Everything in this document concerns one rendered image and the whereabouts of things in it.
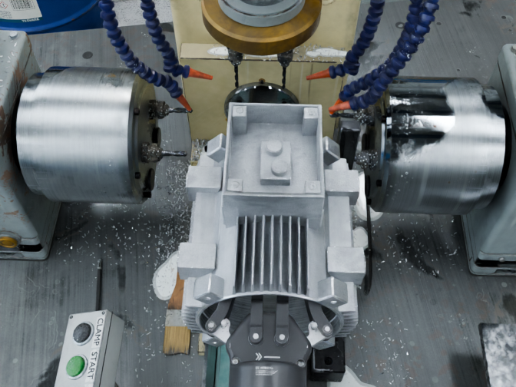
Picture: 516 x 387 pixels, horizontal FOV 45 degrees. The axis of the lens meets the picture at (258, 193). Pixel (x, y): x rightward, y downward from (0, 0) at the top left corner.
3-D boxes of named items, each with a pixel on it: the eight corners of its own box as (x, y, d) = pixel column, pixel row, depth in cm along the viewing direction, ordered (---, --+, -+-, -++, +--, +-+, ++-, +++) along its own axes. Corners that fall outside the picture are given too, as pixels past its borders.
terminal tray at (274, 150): (228, 143, 73) (226, 101, 67) (319, 145, 73) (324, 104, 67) (222, 231, 67) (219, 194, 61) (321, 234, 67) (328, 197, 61)
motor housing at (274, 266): (202, 210, 86) (190, 121, 70) (339, 214, 86) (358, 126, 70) (189, 352, 75) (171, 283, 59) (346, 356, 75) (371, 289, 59)
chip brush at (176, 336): (173, 258, 129) (172, 256, 128) (196, 258, 129) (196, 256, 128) (162, 355, 118) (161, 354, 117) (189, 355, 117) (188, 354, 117)
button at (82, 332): (81, 327, 94) (74, 322, 93) (97, 325, 93) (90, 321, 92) (77, 346, 93) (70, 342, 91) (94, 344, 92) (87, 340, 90)
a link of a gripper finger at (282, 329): (272, 342, 60) (288, 343, 60) (278, 235, 65) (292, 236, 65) (272, 352, 63) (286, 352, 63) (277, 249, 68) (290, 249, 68)
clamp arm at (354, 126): (324, 206, 112) (339, 115, 91) (340, 207, 112) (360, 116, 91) (324, 223, 111) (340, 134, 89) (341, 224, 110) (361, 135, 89)
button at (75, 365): (74, 359, 92) (67, 355, 90) (91, 358, 91) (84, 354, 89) (70, 380, 90) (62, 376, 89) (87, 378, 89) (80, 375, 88)
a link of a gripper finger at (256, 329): (264, 351, 63) (249, 351, 64) (264, 249, 68) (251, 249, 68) (264, 342, 60) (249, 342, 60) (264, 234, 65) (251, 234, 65)
